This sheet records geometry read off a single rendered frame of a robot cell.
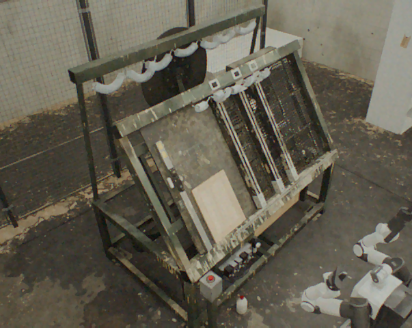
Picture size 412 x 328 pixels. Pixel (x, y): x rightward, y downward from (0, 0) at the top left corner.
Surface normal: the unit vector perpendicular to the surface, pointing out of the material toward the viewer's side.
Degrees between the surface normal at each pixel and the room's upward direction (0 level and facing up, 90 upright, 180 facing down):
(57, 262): 0
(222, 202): 57
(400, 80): 90
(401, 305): 0
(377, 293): 0
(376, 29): 90
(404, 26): 90
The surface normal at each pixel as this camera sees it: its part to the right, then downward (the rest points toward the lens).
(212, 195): 0.59, -0.10
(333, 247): -0.03, -0.80
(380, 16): -0.75, 0.41
